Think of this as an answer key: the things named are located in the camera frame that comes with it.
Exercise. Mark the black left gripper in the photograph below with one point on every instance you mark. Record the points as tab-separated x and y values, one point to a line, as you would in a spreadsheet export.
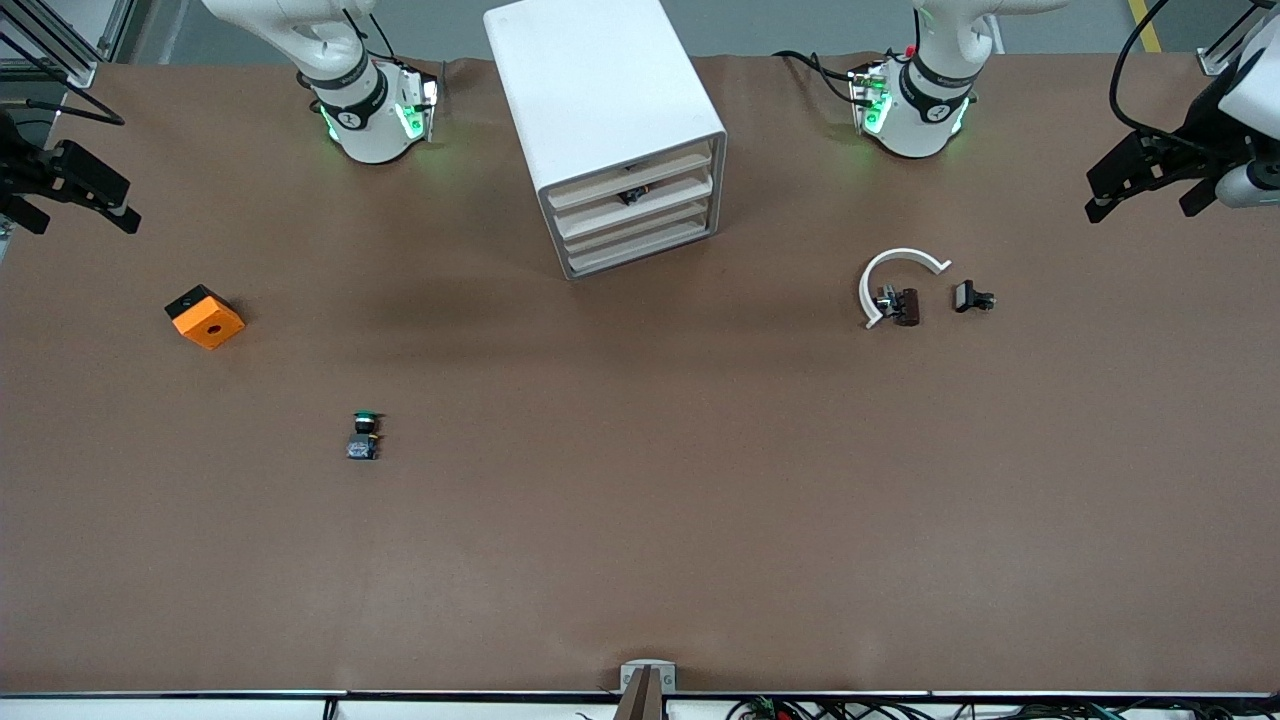
1189	154

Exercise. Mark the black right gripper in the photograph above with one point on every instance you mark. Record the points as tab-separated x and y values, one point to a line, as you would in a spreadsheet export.
22	170

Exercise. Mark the green push button switch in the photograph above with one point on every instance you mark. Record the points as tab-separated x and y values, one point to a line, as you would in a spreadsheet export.
363	445

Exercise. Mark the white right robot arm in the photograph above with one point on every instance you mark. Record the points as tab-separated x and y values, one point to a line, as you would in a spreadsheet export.
370	130

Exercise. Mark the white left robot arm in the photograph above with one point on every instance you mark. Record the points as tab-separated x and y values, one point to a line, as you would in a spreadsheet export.
920	120

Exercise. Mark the orange block with black side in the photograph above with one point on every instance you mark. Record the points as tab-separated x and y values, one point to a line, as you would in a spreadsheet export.
210	325

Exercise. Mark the small black clip part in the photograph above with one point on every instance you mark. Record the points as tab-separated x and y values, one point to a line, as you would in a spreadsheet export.
966	295

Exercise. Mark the white curved plastic piece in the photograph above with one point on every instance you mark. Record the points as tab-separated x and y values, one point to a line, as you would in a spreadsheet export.
900	254

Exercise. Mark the small brown metal part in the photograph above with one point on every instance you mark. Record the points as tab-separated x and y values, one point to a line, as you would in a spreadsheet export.
907	306

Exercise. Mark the small black orange part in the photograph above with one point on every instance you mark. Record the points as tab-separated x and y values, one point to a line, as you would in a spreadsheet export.
631	196

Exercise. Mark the aluminium frame post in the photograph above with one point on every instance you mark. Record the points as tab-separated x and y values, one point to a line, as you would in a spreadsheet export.
1215	62
80	72

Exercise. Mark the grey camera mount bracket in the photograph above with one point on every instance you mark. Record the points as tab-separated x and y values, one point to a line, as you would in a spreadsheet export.
648	680

